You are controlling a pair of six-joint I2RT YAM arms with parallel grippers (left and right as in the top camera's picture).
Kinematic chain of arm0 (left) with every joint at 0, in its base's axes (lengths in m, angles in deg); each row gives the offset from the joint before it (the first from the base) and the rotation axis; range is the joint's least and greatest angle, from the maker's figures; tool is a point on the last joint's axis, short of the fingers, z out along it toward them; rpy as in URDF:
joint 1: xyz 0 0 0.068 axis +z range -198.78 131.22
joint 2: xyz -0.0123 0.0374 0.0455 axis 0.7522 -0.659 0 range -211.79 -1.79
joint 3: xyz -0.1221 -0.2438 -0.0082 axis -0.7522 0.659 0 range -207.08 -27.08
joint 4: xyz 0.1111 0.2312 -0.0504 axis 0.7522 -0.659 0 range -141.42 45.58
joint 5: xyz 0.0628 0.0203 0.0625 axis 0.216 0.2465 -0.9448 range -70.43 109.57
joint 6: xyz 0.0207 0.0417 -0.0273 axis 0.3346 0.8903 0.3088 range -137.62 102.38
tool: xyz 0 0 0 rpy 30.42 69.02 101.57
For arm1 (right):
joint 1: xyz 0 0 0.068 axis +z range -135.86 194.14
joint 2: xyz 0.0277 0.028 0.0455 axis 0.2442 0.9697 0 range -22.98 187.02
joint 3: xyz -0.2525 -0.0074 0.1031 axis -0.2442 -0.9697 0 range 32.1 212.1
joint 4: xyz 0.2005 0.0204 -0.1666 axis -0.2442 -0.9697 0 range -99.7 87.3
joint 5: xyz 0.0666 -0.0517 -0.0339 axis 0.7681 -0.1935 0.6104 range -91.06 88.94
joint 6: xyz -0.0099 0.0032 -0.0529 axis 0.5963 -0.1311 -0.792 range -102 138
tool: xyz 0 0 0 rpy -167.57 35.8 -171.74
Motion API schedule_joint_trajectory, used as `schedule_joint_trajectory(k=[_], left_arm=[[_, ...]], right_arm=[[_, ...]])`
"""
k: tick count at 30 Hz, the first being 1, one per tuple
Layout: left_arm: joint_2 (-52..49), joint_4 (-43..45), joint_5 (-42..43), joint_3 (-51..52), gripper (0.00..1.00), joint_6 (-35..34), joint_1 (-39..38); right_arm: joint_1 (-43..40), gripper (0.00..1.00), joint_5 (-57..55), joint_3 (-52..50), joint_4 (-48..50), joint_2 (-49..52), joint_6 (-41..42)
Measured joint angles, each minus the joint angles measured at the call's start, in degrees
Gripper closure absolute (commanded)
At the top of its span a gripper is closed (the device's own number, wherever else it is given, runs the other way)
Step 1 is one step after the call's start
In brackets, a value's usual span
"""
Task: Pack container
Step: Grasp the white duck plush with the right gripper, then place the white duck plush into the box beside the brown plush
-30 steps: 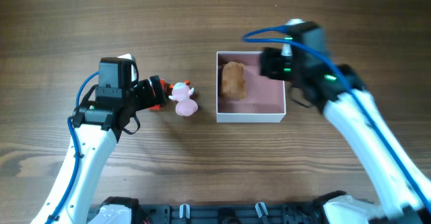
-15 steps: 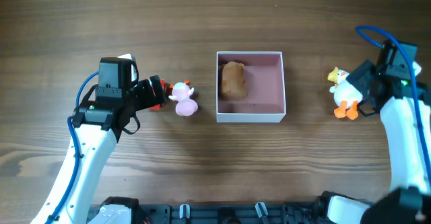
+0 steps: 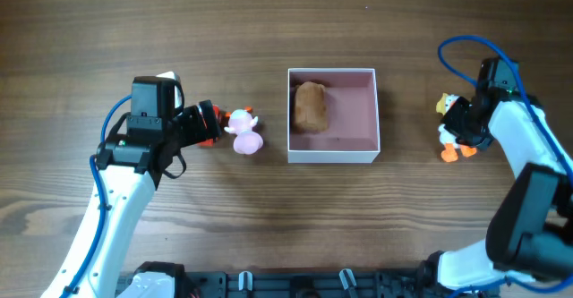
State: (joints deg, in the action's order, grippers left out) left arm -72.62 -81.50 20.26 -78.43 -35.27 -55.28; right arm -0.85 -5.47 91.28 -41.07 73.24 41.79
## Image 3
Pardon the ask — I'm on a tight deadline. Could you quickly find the brown plush bear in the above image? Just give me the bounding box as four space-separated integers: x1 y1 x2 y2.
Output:
294 81 329 132

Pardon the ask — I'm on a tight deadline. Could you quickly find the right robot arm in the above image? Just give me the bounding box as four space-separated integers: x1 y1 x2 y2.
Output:
435 57 572 293

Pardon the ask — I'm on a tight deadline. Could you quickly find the red toy fire truck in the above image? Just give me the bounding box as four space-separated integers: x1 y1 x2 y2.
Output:
196 103 224 149

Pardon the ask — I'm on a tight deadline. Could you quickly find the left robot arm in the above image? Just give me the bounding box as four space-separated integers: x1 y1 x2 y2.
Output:
43 72 221 297

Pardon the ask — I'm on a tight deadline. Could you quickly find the white plush duck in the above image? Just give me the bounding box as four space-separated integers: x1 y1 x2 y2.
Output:
436 93 477 163

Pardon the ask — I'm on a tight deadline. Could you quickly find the blue cable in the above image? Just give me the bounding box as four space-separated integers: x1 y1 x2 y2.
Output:
437 35 573 298
60 94 133 298

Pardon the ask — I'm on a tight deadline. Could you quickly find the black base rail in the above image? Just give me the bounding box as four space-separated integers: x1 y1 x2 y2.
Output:
116 267 444 298

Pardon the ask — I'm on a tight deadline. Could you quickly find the right blue cable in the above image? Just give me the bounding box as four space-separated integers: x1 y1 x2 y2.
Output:
437 35 573 298

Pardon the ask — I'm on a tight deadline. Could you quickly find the left blue cable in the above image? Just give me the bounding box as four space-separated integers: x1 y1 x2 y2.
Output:
60 94 133 298

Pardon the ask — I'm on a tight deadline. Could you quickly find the white box pink interior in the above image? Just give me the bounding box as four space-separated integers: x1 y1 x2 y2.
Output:
286 68 381 164

